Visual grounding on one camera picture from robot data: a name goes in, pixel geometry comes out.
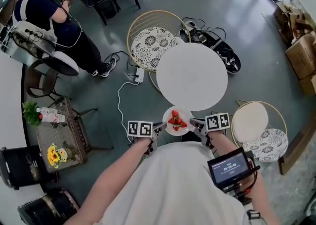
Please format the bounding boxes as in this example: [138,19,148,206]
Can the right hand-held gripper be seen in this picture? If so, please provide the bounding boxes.
[189,112,231,150]

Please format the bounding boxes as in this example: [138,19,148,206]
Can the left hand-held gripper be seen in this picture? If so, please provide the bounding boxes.
[127,120,168,155]

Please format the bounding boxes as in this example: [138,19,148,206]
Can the white round plate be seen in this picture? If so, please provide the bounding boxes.
[162,105,194,136]

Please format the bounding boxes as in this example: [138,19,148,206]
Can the person's right forearm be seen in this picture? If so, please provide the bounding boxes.
[209,130,281,225]

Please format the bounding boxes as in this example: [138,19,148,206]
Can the person's left forearm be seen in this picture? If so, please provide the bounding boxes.
[63,136,153,225]

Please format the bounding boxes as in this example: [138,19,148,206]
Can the round white table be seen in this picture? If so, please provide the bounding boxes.
[156,43,229,112]

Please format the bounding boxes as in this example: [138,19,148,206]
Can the person's black trousers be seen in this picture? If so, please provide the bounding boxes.
[181,131,202,143]

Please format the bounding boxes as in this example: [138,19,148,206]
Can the white power strip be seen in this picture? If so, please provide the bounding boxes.
[135,67,145,84]

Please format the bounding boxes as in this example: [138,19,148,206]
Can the black monitor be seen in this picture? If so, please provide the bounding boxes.
[206,146,255,190]

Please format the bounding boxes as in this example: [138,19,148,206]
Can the person's white shirt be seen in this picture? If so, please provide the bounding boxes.
[98,142,250,225]

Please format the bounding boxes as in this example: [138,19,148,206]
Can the black equipment bag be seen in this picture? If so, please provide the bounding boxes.
[179,17,241,74]

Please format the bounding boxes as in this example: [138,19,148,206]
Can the floral round cushion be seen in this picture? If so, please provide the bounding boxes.
[243,128,289,163]
[131,27,179,72]

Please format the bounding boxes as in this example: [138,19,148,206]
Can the wicker side table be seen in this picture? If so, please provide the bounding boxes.
[35,96,115,173]

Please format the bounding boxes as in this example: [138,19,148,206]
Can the sunflower bouquet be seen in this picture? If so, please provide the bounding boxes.
[46,143,69,169]

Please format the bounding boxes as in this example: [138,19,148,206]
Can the grey shell armchair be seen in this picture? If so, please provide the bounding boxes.
[40,50,80,77]

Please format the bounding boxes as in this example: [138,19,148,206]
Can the green potted plant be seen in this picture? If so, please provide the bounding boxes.
[22,101,43,127]

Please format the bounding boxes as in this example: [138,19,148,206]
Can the open cardboard box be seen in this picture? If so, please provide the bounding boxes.
[273,0,316,45]

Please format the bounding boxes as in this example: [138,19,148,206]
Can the black bin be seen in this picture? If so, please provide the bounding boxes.
[17,187,80,225]
[0,145,58,190]

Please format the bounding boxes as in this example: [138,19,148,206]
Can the white power cable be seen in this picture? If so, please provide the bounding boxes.
[117,81,139,146]

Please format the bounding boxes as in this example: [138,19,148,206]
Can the gold wire frame chair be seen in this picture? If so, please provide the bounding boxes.
[231,99,289,163]
[126,10,191,91]

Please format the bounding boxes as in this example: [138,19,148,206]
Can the black power cable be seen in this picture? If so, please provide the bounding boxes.
[103,50,139,79]

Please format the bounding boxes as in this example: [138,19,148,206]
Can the black monitor mount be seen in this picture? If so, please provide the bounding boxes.
[222,151,262,205]

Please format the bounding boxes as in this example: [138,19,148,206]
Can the grey bag strap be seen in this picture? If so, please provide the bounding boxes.
[245,209,268,225]

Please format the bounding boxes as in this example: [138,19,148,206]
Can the black metal frame chair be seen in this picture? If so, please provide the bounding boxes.
[25,58,63,100]

